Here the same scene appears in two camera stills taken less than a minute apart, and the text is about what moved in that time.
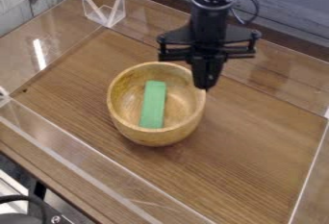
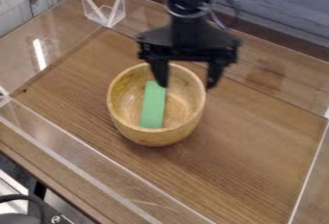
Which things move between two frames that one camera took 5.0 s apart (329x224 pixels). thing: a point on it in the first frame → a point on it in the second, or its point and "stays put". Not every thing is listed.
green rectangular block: x=153 y=105 stays put
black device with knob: x=45 y=214 stays put
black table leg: x=41 y=189 stays put
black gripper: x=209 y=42 → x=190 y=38
